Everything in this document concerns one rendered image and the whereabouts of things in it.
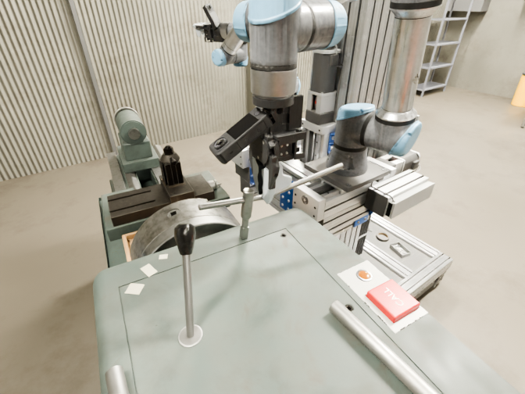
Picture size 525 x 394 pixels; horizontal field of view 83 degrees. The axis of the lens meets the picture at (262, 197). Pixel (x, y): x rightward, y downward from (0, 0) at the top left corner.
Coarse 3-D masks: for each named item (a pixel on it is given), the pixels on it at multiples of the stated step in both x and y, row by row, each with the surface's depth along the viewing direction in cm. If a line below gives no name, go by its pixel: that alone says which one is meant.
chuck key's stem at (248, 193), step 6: (246, 192) 57; (252, 192) 57; (246, 198) 58; (252, 198) 58; (246, 204) 58; (252, 204) 59; (246, 210) 59; (246, 216) 60; (246, 222) 61; (240, 228) 63; (246, 228) 62; (240, 234) 63; (246, 234) 62
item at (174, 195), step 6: (162, 180) 132; (186, 180) 132; (162, 186) 132; (168, 186) 127; (180, 186) 127; (186, 186) 127; (168, 192) 123; (174, 192) 123; (180, 192) 123; (186, 192) 123; (192, 192) 124; (168, 198) 126; (174, 198) 121; (180, 198) 123; (186, 198) 124; (192, 198) 125
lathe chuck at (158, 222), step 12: (180, 204) 77; (192, 204) 78; (156, 216) 76; (180, 216) 73; (192, 216) 73; (228, 216) 80; (144, 228) 75; (156, 228) 72; (144, 240) 72; (132, 252) 76
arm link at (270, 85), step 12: (252, 72) 47; (264, 72) 45; (276, 72) 45; (288, 72) 46; (252, 84) 48; (264, 84) 46; (276, 84) 46; (288, 84) 47; (264, 96) 47; (276, 96) 47; (288, 96) 49
